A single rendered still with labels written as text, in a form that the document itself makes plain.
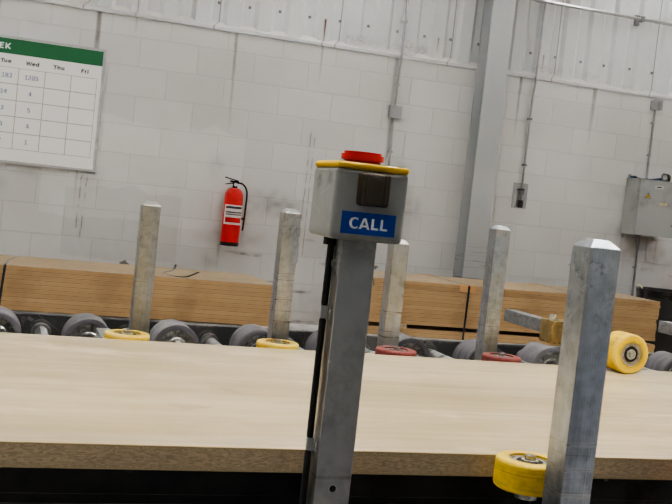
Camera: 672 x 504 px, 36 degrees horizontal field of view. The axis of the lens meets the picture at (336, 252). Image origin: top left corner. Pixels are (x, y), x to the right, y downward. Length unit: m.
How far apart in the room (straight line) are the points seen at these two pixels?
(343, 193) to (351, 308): 0.11
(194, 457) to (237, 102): 7.20
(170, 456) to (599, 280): 0.49
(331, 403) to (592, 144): 8.59
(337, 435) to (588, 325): 0.28
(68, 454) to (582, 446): 0.53
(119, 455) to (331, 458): 0.27
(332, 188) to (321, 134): 7.53
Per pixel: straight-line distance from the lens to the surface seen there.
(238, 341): 2.46
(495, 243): 2.22
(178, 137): 8.18
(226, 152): 8.25
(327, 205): 0.93
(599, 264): 1.05
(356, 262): 0.94
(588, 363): 1.06
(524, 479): 1.22
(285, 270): 2.06
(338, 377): 0.95
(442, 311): 7.47
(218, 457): 1.16
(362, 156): 0.94
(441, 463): 1.25
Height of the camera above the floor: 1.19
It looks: 3 degrees down
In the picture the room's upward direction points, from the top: 6 degrees clockwise
